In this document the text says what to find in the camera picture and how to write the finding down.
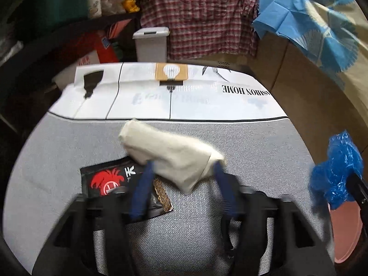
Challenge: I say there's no blue plastic bag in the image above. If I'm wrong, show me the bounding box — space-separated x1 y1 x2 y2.
309 130 364 210

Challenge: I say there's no cream paper bag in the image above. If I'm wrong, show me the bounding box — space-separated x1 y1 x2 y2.
118 120 226 195

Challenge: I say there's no white lidded trash bin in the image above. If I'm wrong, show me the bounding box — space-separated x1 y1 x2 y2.
133 27 170 62

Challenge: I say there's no black red crab packet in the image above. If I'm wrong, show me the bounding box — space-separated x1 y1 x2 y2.
80 156 173 219

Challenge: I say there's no pink plastic basin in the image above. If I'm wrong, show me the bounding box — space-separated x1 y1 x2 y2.
329 201 363 264

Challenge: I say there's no cream tablecloth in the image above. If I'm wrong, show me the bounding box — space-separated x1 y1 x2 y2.
258 0 368 115

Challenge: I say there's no black metal shelf rack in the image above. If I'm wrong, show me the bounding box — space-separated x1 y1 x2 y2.
0 0 142 127

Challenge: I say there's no blue patterned cloth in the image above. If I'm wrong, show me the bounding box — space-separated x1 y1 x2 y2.
252 0 359 73

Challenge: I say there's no red plaid shirt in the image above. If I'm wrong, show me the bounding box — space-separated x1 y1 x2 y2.
140 0 259 60

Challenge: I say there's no yellow toy on shelf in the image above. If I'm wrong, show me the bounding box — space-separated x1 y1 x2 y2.
122 0 140 13

